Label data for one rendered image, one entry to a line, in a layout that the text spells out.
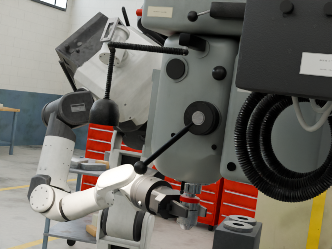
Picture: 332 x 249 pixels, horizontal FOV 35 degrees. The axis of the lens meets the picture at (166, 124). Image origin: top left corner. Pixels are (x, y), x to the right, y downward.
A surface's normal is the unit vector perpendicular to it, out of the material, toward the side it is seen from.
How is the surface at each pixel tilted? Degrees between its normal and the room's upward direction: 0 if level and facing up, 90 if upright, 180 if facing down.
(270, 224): 90
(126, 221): 81
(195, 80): 90
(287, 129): 90
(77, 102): 74
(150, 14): 90
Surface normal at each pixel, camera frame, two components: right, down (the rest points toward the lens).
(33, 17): 0.88, 0.14
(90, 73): -0.14, -0.51
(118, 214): -0.22, -0.14
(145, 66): 0.41, 0.03
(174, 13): -0.45, -0.01
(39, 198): -0.46, -0.33
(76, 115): 0.56, -0.15
